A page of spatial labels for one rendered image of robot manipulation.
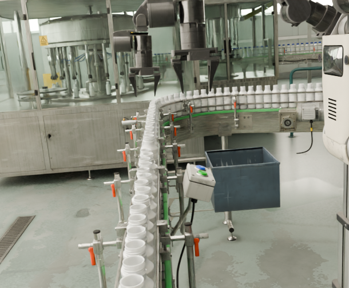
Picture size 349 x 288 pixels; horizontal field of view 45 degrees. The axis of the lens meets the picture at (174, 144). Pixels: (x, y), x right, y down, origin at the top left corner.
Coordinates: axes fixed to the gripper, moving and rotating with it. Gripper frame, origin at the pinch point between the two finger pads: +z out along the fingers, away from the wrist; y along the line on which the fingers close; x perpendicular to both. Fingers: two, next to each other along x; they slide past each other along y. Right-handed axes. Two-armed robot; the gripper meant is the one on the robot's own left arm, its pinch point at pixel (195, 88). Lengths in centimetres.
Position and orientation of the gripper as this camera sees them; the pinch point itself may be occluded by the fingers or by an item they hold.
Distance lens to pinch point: 99.3
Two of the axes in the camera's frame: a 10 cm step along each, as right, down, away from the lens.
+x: -0.3, -2.1, 9.8
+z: 0.7, 9.7, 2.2
